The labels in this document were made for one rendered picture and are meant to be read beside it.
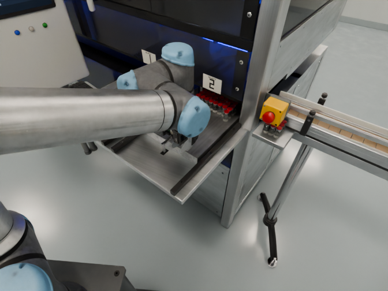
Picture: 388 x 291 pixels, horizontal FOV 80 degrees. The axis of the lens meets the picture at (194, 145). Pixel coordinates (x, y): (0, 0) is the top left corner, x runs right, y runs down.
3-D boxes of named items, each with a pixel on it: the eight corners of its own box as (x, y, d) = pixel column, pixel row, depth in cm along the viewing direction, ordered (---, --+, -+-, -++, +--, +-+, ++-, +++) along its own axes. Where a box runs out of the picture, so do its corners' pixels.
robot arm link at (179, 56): (151, 47, 53) (179, 37, 57) (156, 88, 61) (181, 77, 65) (172, 58, 49) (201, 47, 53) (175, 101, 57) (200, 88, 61)
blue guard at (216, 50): (7, 3, 168) (-9, -29, 155) (242, 100, 85) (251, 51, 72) (6, 3, 168) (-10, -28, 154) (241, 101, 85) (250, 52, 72)
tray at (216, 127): (197, 93, 109) (197, 87, 106) (246, 115, 98) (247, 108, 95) (144, 133, 90) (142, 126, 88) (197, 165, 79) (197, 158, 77)
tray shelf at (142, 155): (140, 71, 127) (140, 68, 125) (256, 123, 97) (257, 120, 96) (58, 115, 101) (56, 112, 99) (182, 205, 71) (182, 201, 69)
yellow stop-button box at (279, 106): (267, 109, 88) (272, 93, 82) (286, 116, 85) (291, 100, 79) (258, 119, 84) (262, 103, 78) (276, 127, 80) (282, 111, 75)
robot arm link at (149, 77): (138, 92, 44) (183, 72, 49) (109, 70, 49) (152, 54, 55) (145, 123, 49) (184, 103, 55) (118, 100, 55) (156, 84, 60)
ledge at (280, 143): (267, 118, 99) (268, 115, 98) (296, 131, 94) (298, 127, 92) (251, 136, 92) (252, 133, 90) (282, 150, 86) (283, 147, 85)
